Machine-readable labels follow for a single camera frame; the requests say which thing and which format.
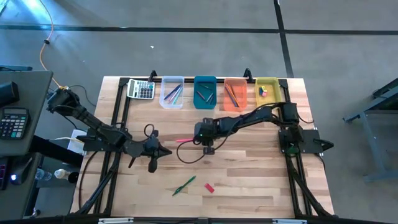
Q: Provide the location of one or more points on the black device with indicator light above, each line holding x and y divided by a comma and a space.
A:
19, 172

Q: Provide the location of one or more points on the silver metal bracket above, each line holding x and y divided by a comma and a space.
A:
289, 221
115, 221

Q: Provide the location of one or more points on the orange plastic bin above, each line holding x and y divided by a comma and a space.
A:
242, 104

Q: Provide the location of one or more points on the pink pencil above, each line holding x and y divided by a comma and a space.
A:
185, 140

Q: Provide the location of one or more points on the green crayon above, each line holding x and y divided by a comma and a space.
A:
206, 86

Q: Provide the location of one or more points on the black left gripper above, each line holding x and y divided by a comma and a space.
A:
143, 148

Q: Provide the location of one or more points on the grey crayon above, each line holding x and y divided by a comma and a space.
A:
210, 97
211, 101

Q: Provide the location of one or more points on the blue-grey metal stand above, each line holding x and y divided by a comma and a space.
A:
367, 137

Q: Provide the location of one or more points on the red crayon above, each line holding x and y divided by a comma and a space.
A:
201, 95

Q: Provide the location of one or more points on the red eraser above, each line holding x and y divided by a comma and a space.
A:
209, 188

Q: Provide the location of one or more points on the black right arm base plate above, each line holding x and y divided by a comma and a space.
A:
311, 140

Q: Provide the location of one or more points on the flat black device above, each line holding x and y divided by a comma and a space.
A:
15, 68

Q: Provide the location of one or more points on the dark grey low desk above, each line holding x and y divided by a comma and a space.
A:
15, 199

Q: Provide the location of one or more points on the black desk calculator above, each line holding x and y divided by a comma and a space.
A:
14, 123

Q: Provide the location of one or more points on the white bottle with black cap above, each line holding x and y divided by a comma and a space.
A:
63, 174

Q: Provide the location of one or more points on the green ballpoint pen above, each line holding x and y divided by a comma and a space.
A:
184, 186

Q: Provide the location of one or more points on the brown pencil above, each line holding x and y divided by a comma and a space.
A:
230, 95

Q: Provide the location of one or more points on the yellow plastic bin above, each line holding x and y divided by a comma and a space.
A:
272, 101

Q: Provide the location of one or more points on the dark pencil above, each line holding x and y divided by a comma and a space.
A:
234, 102

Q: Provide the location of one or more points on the black frame corner bracket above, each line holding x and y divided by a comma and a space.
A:
152, 75
247, 74

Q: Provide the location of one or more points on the white desk calculator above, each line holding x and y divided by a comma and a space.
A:
141, 89

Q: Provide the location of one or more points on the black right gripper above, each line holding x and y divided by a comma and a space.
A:
206, 132

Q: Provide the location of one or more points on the clear plastic bin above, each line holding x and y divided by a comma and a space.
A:
164, 104

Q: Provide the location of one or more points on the grey side desk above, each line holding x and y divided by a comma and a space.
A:
34, 87

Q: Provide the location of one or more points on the black speaker box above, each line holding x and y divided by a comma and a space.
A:
8, 93

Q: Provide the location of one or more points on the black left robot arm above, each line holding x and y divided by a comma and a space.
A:
93, 126

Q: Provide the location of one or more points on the black aluminium table frame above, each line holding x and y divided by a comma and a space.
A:
188, 80

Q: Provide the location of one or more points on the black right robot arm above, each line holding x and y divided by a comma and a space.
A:
255, 116

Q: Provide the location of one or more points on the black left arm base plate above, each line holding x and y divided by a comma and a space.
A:
99, 149

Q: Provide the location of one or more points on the clear water bottle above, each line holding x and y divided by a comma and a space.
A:
43, 174

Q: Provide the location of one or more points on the blue plastic bin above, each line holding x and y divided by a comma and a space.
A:
205, 104

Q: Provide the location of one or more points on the white paper sheet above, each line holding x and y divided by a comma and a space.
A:
76, 147

